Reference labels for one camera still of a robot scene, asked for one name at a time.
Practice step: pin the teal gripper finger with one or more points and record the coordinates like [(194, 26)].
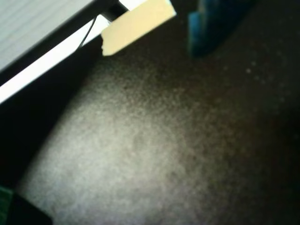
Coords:
[(204, 28)]

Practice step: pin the green square wooden block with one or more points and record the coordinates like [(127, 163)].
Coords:
[(4, 206)]

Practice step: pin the beige masking tape piece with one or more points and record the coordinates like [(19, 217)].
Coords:
[(136, 25)]

